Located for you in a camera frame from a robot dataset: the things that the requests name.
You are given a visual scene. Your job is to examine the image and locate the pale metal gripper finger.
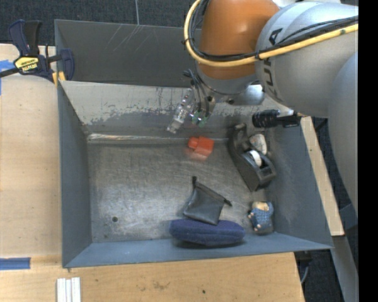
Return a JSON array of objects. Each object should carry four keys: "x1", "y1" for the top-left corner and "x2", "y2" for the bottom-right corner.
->
[
  {"x1": 166, "y1": 93, "x2": 190, "y2": 133},
  {"x1": 172, "y1": 95, "x2": 197, "y2": 135}
]

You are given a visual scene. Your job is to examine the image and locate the orange-red toy block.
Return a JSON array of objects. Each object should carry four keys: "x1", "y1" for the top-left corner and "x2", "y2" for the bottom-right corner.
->
[{"x1": 187, "y1": 136, "x2": 215, "y2": 157}]

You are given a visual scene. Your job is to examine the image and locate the small white beige toy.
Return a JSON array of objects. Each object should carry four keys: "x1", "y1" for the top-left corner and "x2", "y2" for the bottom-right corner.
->
[{"x1": 248, "y1": 133, "x2": 268, "y2": 155}]

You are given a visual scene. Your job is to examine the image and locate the grey metal bin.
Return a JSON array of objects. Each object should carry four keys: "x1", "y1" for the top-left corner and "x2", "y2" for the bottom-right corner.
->
[{"x1": 54, "y1": 19, "x2": 335, "y2": 269}]

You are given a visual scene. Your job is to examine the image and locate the black tape dispenser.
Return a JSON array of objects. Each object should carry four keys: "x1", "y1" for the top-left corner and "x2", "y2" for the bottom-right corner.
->
[{"x1": 227, "y1": 123, "x2": 278, "y2": 193}]

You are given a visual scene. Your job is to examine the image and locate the dark blue cushion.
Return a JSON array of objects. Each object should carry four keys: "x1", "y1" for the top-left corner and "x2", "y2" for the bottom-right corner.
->
[{"x1": 168, "y1": 218, "x2": 247, "y2": 248}]

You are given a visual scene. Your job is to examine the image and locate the toy animal in blue clothes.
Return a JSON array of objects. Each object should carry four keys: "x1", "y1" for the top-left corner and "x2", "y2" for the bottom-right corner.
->
[{"x1": 247, "y1": 200, "x2": 275, "y2": 235}]

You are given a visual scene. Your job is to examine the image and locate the black cylinder on white bracket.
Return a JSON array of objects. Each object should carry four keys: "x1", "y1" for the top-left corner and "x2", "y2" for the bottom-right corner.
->
[{"x1": 234, "y1": 84, "x2": 304, "y2": 129}]

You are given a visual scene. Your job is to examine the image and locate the black drawstring pouch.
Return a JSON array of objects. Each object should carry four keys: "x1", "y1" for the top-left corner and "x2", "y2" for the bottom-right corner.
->
[{"x1": 182, "y1": 176, "x2": 234, "y2": 227}]

